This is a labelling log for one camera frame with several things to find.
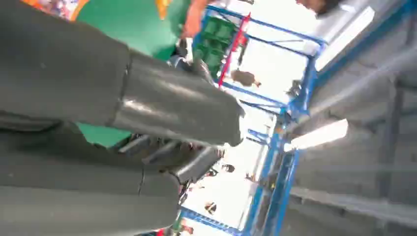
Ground blue metal rack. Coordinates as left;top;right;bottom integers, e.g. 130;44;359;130
192;4;328;119
178;114;301;236

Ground green table mat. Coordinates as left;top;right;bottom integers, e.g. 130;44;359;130
76;0;193;148

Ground white ceiling light panel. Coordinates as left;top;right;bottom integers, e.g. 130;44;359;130
314;6;376;71
283;118;349;153

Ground green plastic crate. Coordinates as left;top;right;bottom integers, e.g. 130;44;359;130
195;16;238;80

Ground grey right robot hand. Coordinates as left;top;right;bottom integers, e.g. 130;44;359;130
0;0;245;236

